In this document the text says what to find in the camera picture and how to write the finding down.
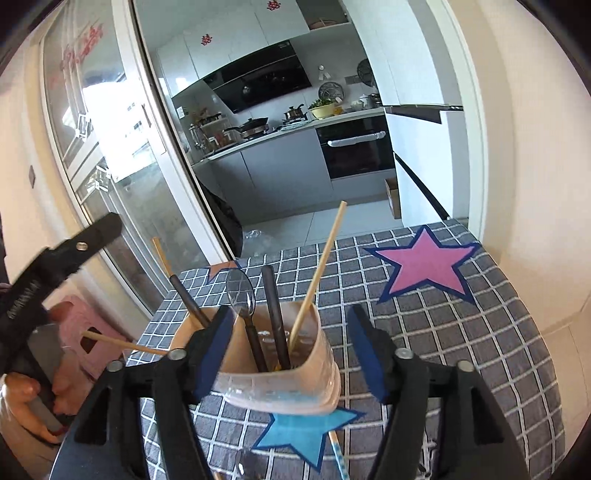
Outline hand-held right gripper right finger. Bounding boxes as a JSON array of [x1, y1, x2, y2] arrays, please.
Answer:
[[347, 304, 505, 480]]

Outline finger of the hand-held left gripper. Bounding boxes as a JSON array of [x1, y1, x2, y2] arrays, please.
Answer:
[[37, 212, 123, 288]]

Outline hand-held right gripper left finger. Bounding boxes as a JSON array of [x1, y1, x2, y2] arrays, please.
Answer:
[[73, 305, 237, 480]]

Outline beige plastic utensil holder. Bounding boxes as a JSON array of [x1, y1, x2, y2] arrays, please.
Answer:
[[168, 300, 342, 414]]

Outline blue patterned chopstick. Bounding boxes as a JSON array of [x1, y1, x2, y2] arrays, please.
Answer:
[[329, 430, 352, 480]]

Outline person's left hand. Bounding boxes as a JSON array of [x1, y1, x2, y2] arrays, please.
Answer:
[[0, 360, 84, 446]]

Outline pink plastic stool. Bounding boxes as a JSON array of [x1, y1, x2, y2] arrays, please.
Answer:
[[58, 295, 136, 377]]

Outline checked star-print tablecloth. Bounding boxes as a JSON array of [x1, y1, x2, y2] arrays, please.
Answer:
[[124, 219, 567, 480]]

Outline sliding glass door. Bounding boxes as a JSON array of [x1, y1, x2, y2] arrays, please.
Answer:
[[41, 0, 242, 319]]

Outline black bag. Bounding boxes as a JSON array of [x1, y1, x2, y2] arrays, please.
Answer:
[[198, 179, 244, 259]]

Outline cardboard box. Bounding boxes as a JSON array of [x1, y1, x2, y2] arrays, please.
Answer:
[[384, 178, 402, 220]]

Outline countertop spice rack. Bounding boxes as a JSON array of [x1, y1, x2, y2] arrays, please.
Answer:
[[187, 113, 232, 156]]

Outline grey lower kitchen cabinets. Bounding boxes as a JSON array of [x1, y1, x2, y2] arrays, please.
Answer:
[[191, 127, 334, 219]]

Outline black wok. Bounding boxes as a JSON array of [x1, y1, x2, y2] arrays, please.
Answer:
[[228, 117, 270, 140]]

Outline black built-in oven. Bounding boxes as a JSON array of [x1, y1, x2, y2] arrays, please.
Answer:
[[316, 115, 393, 181]]

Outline white refrigerator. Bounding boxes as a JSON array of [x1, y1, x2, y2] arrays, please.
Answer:
[[355, 0, 465, 228]]

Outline black range hood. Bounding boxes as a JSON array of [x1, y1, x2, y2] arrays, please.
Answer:
[[203, 41, 313, 114]]

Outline white upper kitchen cabinets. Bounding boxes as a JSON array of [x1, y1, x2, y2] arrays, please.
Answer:
[[154, 0, 352, 99]]

